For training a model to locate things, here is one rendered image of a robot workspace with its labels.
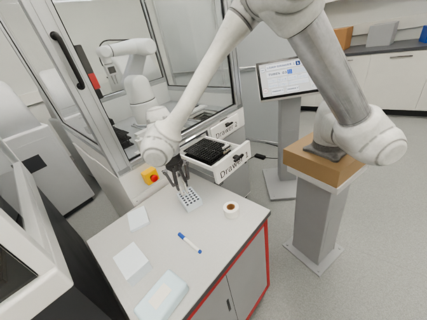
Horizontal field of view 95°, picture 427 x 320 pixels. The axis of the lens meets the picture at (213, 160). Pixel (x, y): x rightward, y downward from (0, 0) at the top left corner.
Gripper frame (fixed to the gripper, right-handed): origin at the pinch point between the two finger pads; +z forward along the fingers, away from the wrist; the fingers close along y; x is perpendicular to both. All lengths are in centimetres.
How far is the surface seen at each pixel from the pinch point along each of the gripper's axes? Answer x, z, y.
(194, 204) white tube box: 9.1, 4.8, -0.6
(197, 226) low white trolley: 19.4, 7.6, 3.4
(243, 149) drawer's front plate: 2.4, -6.5, -37.5
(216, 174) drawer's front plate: 8.2, -4.2, -16.1
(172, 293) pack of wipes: 40.2, 3.2, 22.1
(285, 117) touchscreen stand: -34, 9, -111
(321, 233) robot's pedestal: 38, 49, -62
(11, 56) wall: -325, -84, 95
